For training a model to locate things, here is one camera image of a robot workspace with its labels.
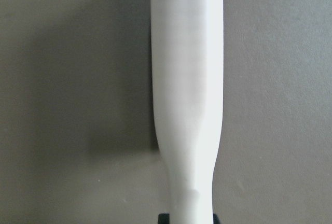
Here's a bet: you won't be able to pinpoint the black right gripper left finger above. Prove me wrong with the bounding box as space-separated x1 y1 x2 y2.
158 213 170 224

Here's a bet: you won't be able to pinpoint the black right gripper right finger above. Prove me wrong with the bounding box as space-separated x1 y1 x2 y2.
213 214 221 224

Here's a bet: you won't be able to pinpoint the beige hand brush black bristles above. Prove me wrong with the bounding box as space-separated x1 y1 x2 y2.
151 0 224 223

